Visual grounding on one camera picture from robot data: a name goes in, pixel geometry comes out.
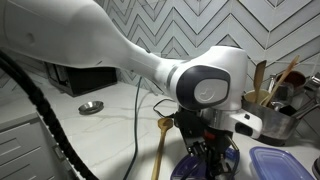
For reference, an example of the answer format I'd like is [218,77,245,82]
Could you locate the black steel coffee maker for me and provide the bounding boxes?
[173,108,185,127]

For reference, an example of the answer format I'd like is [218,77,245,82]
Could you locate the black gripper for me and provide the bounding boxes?
[184,128,235,180]

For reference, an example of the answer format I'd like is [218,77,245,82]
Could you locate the small silver metal bowl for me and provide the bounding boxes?
[78,100,105,115]

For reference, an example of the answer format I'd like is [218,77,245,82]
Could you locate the metal utensil handles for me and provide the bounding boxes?
[292,73,320,121]

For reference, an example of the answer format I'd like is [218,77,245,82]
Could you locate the dark wooden spatula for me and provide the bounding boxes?
[253,59,268,104]

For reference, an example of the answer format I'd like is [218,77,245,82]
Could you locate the clear plastic container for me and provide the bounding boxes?
[249,146,316,180]

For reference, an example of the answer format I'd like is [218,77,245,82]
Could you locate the black coffee maker cord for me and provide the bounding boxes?
[152,97,178,120]

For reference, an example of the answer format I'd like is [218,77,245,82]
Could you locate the steel utensil pot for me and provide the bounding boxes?
[241,90,301,147]

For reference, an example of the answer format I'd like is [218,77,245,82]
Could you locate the long wooden spoon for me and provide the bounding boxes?
[151,117,174,180]

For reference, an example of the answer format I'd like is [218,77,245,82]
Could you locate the dark blue lunch box lid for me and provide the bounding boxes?
[170,152,236,180]

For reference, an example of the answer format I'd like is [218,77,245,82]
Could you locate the cream cup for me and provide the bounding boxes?
[244,89,271,105]

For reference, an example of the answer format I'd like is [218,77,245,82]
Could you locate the black countertop appliance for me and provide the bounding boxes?
[44,62,118,98]

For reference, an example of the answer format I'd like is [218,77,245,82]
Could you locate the grey panelled box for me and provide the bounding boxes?
[0,112,80,180]

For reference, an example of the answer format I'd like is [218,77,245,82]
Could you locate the thin-handled wooden spoon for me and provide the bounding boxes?
[260,54,301,108]

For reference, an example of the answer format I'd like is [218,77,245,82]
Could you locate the black round object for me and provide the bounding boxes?
[311,156,320,180]

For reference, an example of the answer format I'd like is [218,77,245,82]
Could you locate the green power cable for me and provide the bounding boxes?
[122,76,143,180]

